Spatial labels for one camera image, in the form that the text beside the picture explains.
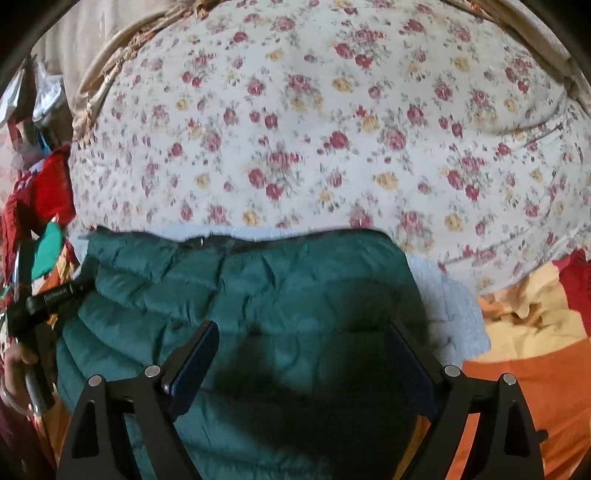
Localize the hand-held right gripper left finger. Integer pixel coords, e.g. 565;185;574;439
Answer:
55;320;221;480

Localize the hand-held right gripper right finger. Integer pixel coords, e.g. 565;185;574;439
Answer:
386;320;546;480

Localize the green puffer jacket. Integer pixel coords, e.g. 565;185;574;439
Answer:
54;225;440;480

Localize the person's left hand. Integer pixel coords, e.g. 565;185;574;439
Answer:
0;342;40;397

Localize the teal cloth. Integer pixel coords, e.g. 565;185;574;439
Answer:
31;223;66;283

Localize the white fluffy blanket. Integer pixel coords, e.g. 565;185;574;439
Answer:
78;223;491;366

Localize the red cloth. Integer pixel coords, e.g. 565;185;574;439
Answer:
0;147;78;280

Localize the silver bangle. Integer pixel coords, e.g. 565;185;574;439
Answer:
0;384;36;417

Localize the orange and yellow blanket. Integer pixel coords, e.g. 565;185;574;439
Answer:
41;251;591;480

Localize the silver plastic bag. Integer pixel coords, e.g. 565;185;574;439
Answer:
8;62;66;126

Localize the floral bedsheet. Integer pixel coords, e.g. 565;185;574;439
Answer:
68;0;591;297

